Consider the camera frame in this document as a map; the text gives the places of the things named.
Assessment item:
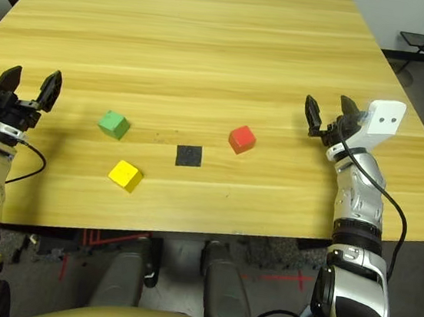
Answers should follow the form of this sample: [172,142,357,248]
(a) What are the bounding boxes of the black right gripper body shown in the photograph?
[315,117,357,151]

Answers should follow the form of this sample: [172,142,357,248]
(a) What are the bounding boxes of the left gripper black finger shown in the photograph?
[33,67,65,115]
[0,63,24,110]

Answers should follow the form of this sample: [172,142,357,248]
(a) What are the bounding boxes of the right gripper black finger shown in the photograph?
[337,95,367,128]
[301,94,327,139]

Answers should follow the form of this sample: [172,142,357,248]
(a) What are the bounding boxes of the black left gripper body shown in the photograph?
[0,100,44,135]

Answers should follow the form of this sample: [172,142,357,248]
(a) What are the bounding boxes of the green wooden block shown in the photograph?
[95,108,132,142]

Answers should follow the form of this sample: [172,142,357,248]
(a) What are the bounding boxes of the red wooden block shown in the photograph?
[227,123,258,157]

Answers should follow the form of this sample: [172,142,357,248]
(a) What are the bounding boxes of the yellow wooden block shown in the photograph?
[106,157,146,195]

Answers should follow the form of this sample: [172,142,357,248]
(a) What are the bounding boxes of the black square stand plate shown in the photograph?
[398,30,424,54]

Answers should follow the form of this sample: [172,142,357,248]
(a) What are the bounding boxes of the black square marker pad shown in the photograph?
[174,143,204,170]

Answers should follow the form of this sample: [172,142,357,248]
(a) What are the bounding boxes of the red tape strip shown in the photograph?
[58,252,70,281]

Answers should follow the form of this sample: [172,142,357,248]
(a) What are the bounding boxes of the black foam tile red lines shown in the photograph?
[79,226,153,255]

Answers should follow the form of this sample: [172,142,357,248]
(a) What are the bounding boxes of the grey robot left leg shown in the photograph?
[89,229,164,315]

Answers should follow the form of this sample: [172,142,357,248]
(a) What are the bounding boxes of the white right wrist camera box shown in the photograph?
[326,92,409,169]

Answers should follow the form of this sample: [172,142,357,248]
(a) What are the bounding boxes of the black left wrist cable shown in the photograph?
[4,137,50,189]

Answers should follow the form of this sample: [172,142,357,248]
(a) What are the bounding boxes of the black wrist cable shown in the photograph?
[4,137,50,189]
[320,137,419,286]

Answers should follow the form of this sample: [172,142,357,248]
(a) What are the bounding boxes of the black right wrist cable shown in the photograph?
[320,137,419,286]

